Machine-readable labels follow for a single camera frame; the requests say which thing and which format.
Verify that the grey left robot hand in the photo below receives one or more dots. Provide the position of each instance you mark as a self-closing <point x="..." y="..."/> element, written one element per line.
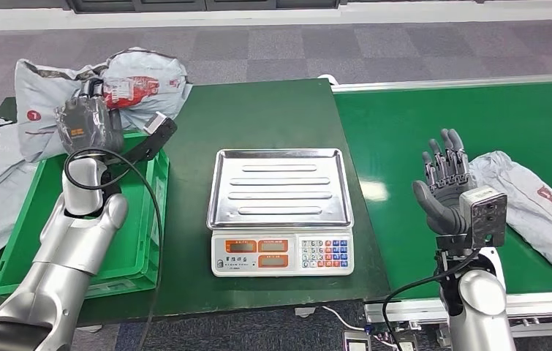
<point x="89" y="128"/>

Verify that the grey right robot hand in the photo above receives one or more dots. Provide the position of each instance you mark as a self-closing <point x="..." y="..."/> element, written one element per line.
<point x="442" y="208"/>

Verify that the grey poly mailer parcel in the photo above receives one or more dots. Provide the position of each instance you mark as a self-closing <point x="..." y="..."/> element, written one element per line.
<point x="532" y="218"/>
<point x="145" y="72"/>

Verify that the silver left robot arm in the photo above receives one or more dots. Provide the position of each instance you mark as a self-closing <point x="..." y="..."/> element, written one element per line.
<point x="77" y="232"/>

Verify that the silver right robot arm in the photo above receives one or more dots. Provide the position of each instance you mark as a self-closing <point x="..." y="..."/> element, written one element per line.
<point x="479" y="300"/>

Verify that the green conveyor belt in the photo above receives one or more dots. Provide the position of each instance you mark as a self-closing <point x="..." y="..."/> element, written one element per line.
<point x="401" y="135"/>

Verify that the white conveyor end cap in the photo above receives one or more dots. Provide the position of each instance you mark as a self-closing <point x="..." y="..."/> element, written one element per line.
<point x="329" y="78"/>

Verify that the green plastic crate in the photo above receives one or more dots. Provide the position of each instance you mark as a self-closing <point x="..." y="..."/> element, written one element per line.
<point x="125" y="252"/>

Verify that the white electronic scale steel tray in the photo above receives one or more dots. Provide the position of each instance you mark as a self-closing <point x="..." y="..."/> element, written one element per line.
<point x="280" y="252"/>

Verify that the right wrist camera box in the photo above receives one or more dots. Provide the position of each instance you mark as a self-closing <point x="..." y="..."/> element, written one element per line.
<point x="486" y="218"/>

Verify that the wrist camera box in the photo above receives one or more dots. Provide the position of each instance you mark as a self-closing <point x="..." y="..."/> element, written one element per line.
<point x="486" y="218"/>
<point x="159" y="133"/>

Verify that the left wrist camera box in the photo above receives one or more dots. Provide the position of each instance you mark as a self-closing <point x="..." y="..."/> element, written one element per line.
<point x="159" y="133"/>

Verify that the aluminium conveyor side rail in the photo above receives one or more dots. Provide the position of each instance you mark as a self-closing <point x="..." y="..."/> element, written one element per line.
<point x="450" y="82"/>
<point x="547" y="301"/>

